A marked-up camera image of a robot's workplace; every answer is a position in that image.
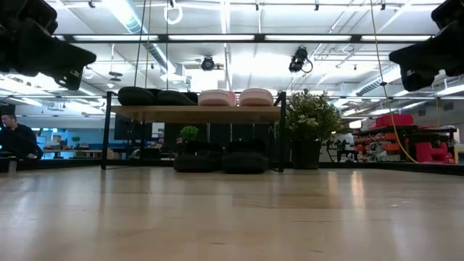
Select black hanging camera with cable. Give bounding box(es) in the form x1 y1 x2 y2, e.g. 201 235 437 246
288 46 314 74

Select black overhead frame bar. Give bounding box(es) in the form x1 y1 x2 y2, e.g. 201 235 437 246
54 33 436 45

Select black storage rack with bins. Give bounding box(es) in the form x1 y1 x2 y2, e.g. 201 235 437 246
352 125 458 165

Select black rubber slide sandal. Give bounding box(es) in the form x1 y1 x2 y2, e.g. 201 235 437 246
156 89 199 107
221 139 270 175
173 140 225 173
117 86 158 107

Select wooden shelf with black frame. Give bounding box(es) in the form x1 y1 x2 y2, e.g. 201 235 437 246
100 90 287 173

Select thin yellow cable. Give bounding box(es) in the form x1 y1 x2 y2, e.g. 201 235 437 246
369 0 420 165

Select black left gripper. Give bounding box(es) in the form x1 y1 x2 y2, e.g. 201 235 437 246
0 17 97 92

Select red storage box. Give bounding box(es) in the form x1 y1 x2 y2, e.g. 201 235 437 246
374 114 415 128

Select pink rubber slide sandal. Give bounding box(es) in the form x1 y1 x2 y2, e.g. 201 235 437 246
238 88 274 107
197 88 237 107

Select round black hanging camera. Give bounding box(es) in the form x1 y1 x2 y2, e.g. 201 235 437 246
200 55 225 73

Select thin black hanging cable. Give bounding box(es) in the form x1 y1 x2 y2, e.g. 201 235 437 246
165 0 170 91
144 0 152 90
133 0 147 88

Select person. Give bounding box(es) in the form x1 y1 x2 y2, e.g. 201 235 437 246
0 113 44 161

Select small potted green plant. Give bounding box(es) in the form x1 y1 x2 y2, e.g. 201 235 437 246
179 125 201 144

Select large potted green plant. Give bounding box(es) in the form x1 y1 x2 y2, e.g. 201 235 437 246
281 88 344 170

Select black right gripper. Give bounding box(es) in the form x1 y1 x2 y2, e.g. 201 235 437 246
388 15 464 93

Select white hanging ring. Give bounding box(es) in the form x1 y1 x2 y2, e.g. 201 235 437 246
162 1 184 26

